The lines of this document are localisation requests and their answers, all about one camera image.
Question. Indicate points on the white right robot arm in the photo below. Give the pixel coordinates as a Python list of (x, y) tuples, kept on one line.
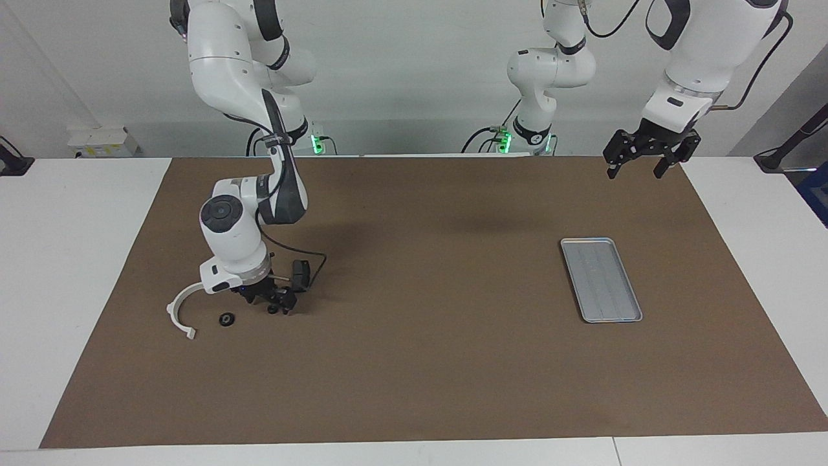
[(233, 239)]

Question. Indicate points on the white curved plastic bracket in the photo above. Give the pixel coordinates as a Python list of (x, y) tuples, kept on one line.
[(174, 310)]

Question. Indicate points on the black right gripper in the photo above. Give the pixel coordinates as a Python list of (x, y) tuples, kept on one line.
[(255, 288)]

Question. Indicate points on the small black round bushing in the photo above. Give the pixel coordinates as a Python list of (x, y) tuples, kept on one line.
[(226, 319)]

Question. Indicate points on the black stand with pole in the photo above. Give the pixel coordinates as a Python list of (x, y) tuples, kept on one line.
[(773, 158)]

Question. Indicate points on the silver metal tray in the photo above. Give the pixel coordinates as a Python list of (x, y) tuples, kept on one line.
[(601, 281)]

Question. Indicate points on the black clamp mount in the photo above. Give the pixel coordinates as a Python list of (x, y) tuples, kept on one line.
[(13, 165)]

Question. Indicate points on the rectangular dark brake pad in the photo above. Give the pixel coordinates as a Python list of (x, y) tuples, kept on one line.
[(301, 272)]

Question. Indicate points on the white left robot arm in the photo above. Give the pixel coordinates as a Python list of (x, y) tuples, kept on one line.
[(705, 45)]

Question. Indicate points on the white power strip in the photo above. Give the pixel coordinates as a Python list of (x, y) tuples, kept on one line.
[(97, 139)]

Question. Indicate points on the blue box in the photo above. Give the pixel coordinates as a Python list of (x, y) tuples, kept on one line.
[(818, 194)]

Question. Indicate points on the brown table mat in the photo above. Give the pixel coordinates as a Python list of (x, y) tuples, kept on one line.
[(414, 362)]

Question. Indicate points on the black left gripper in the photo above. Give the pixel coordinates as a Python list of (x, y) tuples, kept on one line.
[(656, 137)]

